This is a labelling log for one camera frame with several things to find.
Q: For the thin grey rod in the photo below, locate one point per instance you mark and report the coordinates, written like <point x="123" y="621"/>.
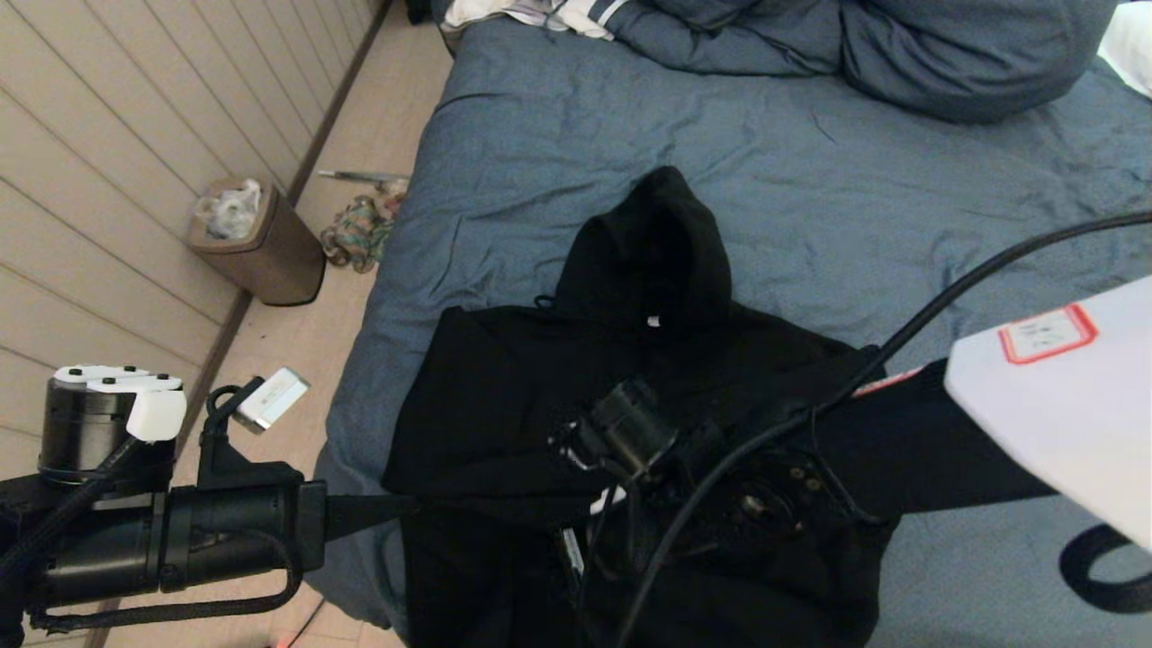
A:
<point x="360" y="175"/>

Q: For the white pillow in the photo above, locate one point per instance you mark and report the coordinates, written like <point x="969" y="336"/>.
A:
<point x="1134" y="45"/>

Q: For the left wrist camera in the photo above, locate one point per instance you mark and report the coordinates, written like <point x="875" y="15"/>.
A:
<point x="270" y="400"/>

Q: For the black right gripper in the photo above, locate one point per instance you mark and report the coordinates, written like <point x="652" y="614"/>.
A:
<point x="648" y="549"/>

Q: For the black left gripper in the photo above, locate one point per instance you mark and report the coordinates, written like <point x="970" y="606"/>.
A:
<point x="243" y="531"/>

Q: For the bunched blue duvet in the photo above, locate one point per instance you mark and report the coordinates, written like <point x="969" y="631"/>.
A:
<point x="945" y="54"/>

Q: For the clear plastic bin bag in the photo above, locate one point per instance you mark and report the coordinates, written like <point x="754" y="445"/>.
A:
<point x="229" y="214"/>

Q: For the brown trash bin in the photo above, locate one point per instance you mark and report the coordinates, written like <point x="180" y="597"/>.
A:
<point x="279" y="261"/>

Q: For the black hoodie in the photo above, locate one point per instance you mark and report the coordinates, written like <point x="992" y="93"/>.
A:
<point x="648" y="252"/>

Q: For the white striped garment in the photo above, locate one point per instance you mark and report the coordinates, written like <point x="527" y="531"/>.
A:
<point x="576" y="16"/>

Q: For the small dark object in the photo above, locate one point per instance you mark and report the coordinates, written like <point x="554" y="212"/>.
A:
<point x="418" y="11"/>

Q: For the blue bed cover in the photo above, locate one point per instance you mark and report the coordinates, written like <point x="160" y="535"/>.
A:
<point x="810" y="162"/>

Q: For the multicoloured cloth bundle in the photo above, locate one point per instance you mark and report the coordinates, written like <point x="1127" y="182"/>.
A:
<point x="360" y="236"/>

